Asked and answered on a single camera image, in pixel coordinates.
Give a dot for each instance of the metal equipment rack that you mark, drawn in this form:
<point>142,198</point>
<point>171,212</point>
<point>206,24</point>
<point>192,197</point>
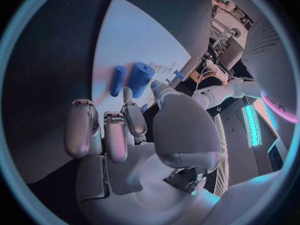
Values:
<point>225,22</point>

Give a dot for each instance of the blue peg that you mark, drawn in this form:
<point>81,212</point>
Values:
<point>144,108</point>
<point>179,74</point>

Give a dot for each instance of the white task board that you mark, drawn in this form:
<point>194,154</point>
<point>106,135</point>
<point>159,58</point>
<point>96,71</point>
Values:
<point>131,41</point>

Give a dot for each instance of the thick blue cylinder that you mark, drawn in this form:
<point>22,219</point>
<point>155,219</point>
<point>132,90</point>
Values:
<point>140,78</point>

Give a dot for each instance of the thin blue cylinder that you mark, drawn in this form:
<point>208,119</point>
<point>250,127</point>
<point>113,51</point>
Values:
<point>118,80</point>

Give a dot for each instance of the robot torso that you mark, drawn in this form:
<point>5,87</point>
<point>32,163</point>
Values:
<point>269,69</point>

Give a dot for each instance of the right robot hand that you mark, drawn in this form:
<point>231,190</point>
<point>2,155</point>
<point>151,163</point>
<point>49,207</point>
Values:
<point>182,127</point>

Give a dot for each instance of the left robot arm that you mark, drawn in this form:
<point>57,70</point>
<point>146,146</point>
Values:
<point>211,95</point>

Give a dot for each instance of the glowing light bar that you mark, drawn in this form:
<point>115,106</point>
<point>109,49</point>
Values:
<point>252,125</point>

